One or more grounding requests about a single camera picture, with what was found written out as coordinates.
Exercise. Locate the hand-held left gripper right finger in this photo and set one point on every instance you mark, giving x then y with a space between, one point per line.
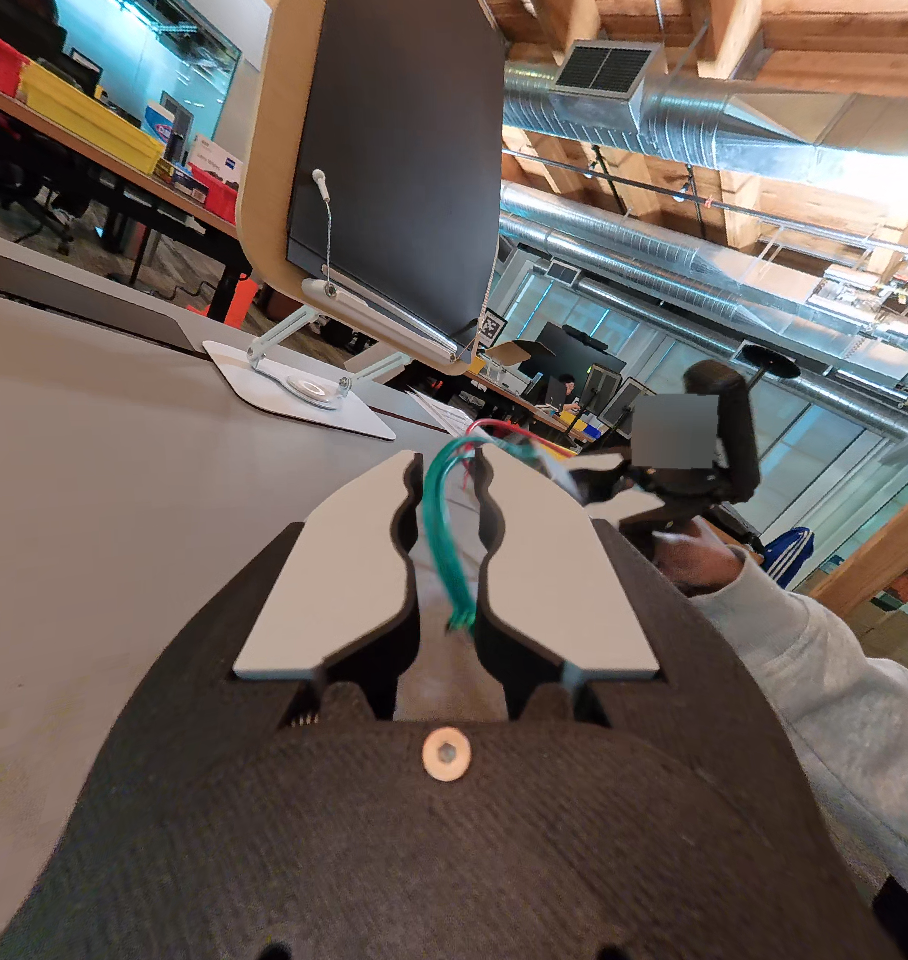
566 585

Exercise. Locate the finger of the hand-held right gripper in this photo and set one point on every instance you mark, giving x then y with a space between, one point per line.
630 506
600 472

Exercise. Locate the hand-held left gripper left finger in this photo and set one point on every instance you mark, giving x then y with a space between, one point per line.
334 585

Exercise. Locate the person's right forearm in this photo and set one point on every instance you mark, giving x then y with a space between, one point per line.
821 697

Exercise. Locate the person's right hand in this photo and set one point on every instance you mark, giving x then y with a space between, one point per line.
698 559

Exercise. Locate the black monitor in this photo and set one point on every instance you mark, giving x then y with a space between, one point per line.
574 360

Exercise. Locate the blue striped jacket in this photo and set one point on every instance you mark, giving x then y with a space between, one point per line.
788 555

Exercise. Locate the printed paper sheet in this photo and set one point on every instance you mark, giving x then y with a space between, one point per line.
439 412

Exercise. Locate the black and white tag sign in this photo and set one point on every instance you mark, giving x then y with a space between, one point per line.
491 330

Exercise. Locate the orange traffic cone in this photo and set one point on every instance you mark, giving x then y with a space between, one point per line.
240 300

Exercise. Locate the wooden tablet stand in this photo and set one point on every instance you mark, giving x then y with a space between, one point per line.
409 150

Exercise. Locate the yellow plastic bin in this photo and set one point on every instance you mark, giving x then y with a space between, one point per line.
86 112

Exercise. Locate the wooden post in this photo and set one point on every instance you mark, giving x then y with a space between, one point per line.
874 562

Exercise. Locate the metal ventilation duct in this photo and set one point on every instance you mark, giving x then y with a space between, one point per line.
649 255
724 120

